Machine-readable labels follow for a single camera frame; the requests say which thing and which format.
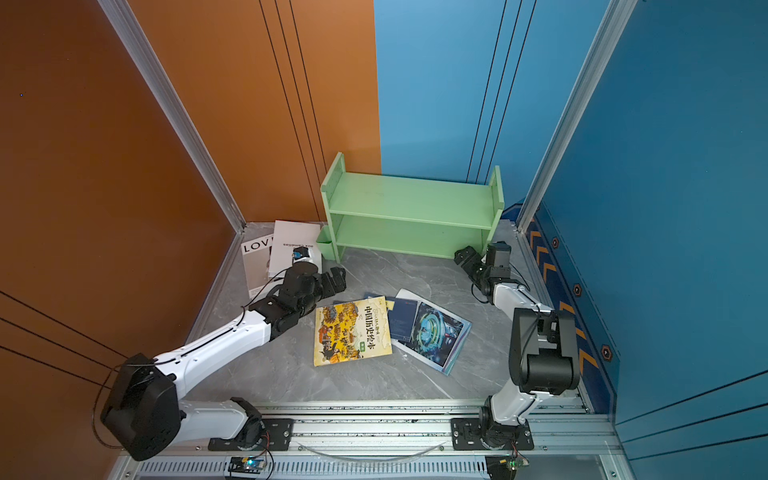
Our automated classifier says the green circuit board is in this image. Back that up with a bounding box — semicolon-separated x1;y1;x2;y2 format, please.
485;455;530;480
225;456;269;479

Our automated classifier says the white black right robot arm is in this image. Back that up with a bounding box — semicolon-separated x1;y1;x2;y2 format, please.
454;242;581;450

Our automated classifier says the blue book under yellow book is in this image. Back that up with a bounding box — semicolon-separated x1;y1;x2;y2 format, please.
333;292;398;311

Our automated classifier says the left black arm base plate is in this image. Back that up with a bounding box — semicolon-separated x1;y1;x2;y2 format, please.
208;418;294;452

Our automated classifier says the green wooden two-tier shelf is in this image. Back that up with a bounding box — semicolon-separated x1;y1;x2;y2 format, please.
316;152;505;263

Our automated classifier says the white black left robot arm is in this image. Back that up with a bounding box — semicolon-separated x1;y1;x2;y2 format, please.
100;262;346;461

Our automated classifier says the left green circuit board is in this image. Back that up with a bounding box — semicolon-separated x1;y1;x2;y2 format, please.
225;456;269;479

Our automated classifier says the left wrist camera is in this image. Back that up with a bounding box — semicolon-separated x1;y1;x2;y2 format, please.
291;245;323;273

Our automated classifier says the right green circuit board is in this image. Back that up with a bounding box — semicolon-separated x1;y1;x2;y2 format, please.
485;455;530;480

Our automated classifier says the white book with brown pattern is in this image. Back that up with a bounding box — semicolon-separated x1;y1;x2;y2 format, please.
269;220;321;277

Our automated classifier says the white LOVER book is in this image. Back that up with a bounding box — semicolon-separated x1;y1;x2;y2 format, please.
241;234;273;297

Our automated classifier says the aluminium mounting rail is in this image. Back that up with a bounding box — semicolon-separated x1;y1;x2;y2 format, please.
119;398;625;457

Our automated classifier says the yellow illustrated Chinese book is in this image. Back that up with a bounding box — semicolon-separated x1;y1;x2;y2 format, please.
313;296;392;367

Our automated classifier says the dark blue circle-cover book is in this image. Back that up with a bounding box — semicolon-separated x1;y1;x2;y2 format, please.
388;289;472;375

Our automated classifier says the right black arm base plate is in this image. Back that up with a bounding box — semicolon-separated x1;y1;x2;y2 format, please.
450;417;535;451

